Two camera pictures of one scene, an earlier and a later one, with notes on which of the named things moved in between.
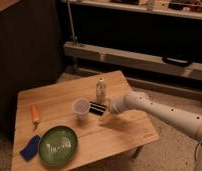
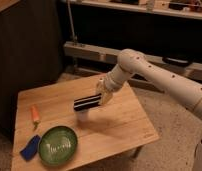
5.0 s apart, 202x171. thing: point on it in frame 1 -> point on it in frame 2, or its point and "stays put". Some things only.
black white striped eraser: [97, 109] -> [87, 102]
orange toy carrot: [35, 115] stays put
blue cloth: [30, 150] stays put
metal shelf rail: [152, 62] stays put
